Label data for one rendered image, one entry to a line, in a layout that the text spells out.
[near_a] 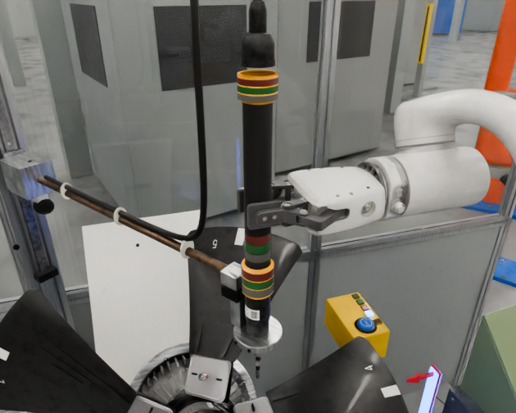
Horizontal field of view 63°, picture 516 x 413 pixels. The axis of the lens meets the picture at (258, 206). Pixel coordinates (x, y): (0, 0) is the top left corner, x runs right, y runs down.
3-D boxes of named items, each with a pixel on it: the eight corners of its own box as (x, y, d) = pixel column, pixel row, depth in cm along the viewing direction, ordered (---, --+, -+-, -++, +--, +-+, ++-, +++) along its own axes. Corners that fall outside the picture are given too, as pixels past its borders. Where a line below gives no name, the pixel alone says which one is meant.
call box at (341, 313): (323, 327, 119) (325, 297, 115) (355, 319, 122) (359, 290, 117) (350, 370, 106) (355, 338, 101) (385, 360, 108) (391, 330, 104)
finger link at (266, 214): (309, 231, 49) (254, 241, 47) (299, 219, 52) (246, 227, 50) (310, 207, 48) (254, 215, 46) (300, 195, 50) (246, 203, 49)
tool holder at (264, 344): (212, 333, 61) (209, 278, 57) (243, 306, 66) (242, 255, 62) (262, 362, 56) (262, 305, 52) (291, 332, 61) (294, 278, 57)
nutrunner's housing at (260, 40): (238, 350, 62) (228, 1, 41) (255, 334, 64) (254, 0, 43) (260, 362, 59) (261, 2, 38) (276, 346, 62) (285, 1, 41)
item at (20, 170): (5, 191, 93) (-6, 154, 89) (36, 180, 98) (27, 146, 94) (28, 203, 87) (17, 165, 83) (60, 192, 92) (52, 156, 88)
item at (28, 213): (34, 279, 106) (-48, 6, 78) (53, 270, 110) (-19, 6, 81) (40, 283, 104) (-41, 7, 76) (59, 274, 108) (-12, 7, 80)
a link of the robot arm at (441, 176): (405, 147, 52) (412, 221, 53) (492, 137, 55) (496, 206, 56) (369, 151, 60) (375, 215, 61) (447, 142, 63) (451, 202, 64)
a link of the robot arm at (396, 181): (405, 231, 54) (385, 234, 53) (368, 201, 62) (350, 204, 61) (416, 170, 50) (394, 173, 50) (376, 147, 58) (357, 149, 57)
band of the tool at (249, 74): (229, 102, 45) (228, 74, 44) (254, 94, 48) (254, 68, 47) (261, 107, 43) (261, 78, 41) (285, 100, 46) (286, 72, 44)
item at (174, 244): (37, 183, 88) (36, 178, 87) (43, 181, 89) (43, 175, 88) (233, 281, 58) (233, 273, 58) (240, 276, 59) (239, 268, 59)
